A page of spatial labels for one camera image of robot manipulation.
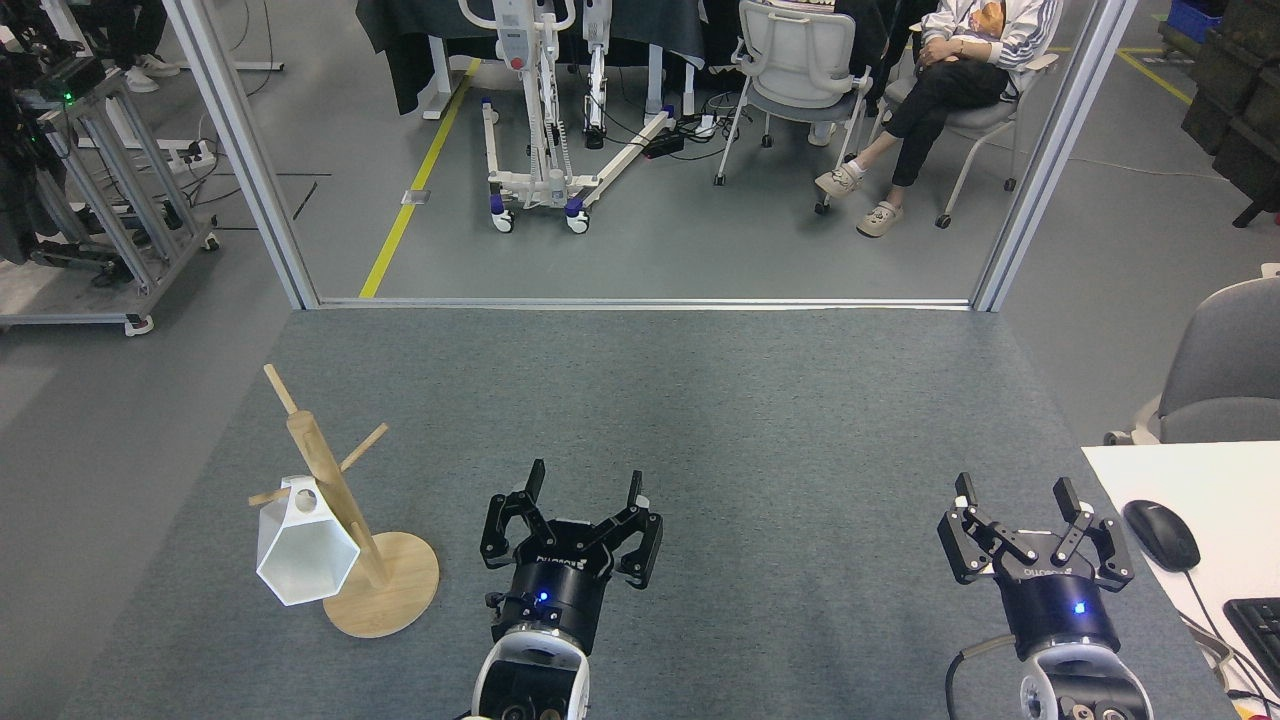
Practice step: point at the black keyboard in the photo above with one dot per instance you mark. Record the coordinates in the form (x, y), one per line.
(1260, 635)

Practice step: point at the white office chair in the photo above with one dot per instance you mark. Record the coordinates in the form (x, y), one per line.
(800, 60)

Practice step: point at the white desk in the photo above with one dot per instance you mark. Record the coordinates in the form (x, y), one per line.
(1230, 490)

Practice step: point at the seated person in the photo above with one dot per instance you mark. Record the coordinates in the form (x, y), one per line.
(945, 95)

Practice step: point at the white stand on wheels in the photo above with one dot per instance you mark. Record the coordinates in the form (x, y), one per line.
(530, 185)

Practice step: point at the black stacked crates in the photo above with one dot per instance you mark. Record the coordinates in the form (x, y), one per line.
(1240, 100)

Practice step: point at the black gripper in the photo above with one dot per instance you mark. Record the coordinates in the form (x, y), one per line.
(555, 590)
(1060, 605)

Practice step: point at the wooden cup rack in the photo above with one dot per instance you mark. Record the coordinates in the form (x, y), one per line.
(395, 590)

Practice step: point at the white faceted cup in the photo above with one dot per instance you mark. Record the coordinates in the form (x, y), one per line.
(300, 560)

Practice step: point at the grey padded chair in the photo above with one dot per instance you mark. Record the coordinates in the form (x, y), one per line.
(1225, 370)

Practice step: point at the black power strip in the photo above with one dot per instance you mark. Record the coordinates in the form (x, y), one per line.
(663, 145)

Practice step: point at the black computer mouse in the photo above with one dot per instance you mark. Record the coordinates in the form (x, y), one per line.
(1160, 535)

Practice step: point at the person with white shoes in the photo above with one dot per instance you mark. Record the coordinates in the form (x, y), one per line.
(140, 78)

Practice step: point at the grey chair with metal legs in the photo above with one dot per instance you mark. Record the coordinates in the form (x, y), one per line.
(978, 118)

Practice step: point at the white power strip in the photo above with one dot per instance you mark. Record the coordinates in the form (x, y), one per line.
(195, 152)

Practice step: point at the aluminium frame cart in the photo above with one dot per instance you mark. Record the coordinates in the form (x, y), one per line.
(120, 200)

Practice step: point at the blue plastic bin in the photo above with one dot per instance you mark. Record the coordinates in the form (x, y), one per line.
(1195, 20)

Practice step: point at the silver frame post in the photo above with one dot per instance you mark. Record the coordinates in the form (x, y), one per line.
(1050, 160)
(250, 160)

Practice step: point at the black cloth covered table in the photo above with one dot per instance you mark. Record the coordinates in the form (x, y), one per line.
(420, 40)

